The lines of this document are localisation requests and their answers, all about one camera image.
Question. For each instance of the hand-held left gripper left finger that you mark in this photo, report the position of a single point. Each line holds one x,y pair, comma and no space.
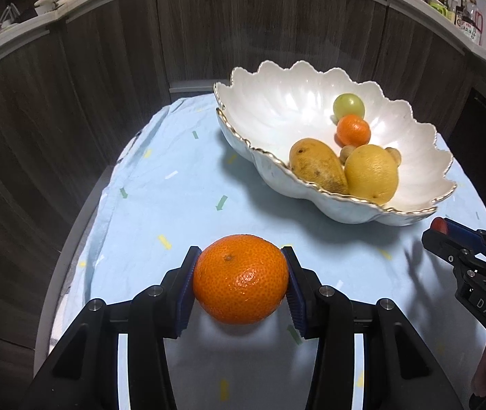
185,294

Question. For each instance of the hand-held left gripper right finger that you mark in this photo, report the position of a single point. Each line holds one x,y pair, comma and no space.
296,303

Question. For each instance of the yellow citrus fruit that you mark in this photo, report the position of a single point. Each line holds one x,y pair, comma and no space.
373,175

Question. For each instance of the red-labelled bottle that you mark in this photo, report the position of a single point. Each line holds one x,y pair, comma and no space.
471,23

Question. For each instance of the white tea cup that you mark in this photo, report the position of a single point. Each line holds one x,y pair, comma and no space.
44,6

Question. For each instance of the small tan longan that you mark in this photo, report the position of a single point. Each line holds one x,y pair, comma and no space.
349,153
393,155

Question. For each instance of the dark sauce bottle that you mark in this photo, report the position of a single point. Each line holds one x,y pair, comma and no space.
458,8

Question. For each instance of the white scalloped gold-rimmed bowl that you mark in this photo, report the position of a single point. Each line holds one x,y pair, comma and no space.
277,106

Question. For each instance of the orange tangerine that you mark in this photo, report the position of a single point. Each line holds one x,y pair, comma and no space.
240,282
354,131

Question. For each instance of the red grape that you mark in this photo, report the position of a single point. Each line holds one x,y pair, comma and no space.
439,224

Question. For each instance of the green-lidded jar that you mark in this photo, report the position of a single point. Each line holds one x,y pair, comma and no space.
437,6

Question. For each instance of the light blue confetti-print tablecloth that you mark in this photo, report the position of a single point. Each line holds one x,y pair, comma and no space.
183,205

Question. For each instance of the round green grape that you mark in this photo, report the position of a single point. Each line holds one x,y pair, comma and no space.
349,106

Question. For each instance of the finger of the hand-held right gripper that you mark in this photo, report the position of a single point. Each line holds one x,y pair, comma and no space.
465,232
439,243

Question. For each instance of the dark wooden cabinet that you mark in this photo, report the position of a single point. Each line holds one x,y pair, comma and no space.
54,115

